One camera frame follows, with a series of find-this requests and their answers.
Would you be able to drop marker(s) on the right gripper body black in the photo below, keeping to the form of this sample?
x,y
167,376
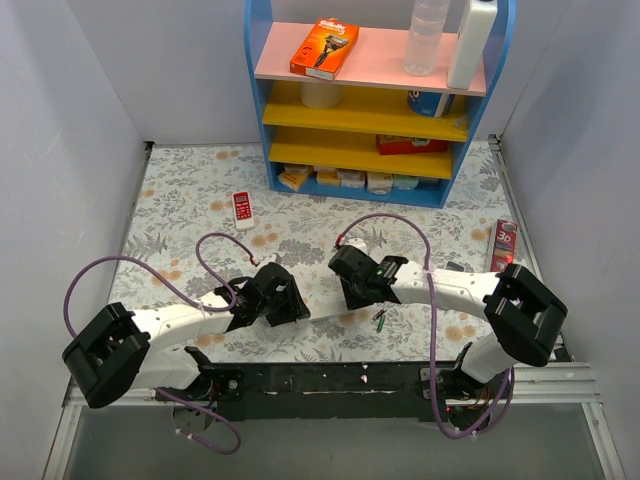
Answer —
x,y
347,273

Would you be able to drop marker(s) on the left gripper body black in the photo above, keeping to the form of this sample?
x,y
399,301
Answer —
x,y
288,304

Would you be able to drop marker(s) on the white remote control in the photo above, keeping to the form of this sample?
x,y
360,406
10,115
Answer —
x,y
318,315

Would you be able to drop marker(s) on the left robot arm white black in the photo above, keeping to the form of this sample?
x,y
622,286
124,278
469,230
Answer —
x,y
120,350

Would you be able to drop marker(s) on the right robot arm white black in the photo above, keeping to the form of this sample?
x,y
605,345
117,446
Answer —
x,y
524,315

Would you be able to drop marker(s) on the grey remote with buttons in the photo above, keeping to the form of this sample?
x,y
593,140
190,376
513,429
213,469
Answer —
x,y
453,266

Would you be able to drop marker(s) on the red white small remote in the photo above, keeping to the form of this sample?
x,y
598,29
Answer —
x,y
243,212

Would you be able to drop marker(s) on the green battery lower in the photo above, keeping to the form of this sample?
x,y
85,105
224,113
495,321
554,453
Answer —
x,y
380,324

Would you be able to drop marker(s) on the black base bar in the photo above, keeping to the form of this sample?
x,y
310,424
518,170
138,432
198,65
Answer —
x,y
354,390

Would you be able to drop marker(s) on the white red small box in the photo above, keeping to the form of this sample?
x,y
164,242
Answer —
x,y
379,183

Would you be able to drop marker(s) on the floral table mat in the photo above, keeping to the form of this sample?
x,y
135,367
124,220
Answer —
x,y
183,239

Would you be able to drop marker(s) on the teal white small box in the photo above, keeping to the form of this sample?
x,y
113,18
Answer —
x,y
405,182

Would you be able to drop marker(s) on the white small box centre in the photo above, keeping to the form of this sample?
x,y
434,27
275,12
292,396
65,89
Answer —
x,y
351,178

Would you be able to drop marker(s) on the yellow white small box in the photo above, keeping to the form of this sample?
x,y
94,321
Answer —
x,y
328,178

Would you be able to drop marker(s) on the orange yellow small box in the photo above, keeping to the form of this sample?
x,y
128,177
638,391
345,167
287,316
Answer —
x,y
295,180

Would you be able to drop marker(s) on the red toothpaste box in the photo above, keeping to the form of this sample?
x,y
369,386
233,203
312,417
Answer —
x,y
502,245

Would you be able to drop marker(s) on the red box on shelf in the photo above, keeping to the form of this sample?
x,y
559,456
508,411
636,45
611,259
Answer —
x,y
401,145

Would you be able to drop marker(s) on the blue shelf unit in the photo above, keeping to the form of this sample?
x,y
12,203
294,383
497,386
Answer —
x,y
375,90

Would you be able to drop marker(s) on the blue white round container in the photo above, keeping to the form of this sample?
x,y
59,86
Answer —
x,y
430,104

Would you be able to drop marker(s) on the white paper roll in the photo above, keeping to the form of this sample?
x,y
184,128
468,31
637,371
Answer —
x,y
320,95

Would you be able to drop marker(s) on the orange razor box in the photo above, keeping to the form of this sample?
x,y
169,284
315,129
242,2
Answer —
x,y
325,49

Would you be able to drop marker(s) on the clear plastic bottle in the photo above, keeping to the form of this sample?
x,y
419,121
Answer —
x,y
426,28

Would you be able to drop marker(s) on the white tall bottle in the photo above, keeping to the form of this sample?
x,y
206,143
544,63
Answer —
x,y
475,26

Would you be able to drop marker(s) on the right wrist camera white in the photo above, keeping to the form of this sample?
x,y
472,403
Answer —
x,y
356,243

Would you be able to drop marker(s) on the aluminium rail frame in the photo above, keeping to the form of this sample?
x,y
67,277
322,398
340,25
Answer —
x,y
553,429

